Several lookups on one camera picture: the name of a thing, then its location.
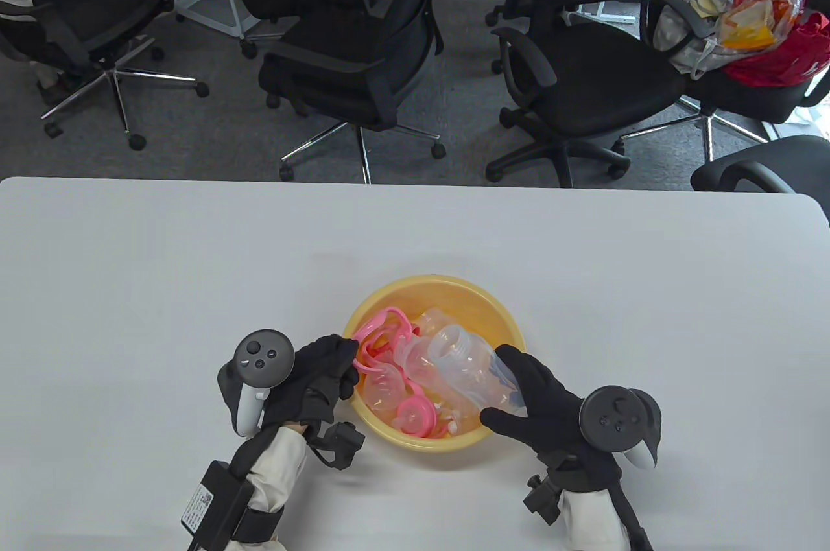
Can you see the person's right forearm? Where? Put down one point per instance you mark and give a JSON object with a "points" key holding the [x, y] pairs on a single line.
{"points": [[593, 518]]}

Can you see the person's left forearm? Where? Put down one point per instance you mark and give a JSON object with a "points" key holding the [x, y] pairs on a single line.
{"points": [[279, 467]]}

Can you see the red bag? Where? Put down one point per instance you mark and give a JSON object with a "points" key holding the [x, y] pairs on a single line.
{"points": [[784, 68]]}

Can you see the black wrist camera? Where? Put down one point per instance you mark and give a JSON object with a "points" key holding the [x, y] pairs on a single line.
{"points": [[543, 500], [343, 444]]}

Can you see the beige fabric bag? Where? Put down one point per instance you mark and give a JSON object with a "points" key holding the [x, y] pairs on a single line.
{"points": [[687, 55]]}

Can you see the white and black controller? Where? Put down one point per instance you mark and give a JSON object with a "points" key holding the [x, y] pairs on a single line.
{"points": [[613, 418], [262, 360]]}

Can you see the person's right hand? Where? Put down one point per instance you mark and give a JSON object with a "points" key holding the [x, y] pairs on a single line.
{"points": [[551, 421]]}

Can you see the clear orange plastic bag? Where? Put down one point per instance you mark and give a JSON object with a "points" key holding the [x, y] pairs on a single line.
{"points": [[752, 26]]}

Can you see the person's left hand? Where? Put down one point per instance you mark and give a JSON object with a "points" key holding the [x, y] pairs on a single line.
{"points": [[318, 376]]}

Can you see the black forearm battery box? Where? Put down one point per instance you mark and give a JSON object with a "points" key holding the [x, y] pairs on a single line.
{"points": [[214, 505]]}

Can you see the yellow plastic basin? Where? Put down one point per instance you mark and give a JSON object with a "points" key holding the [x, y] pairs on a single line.
{"points": [[389, 298]]}

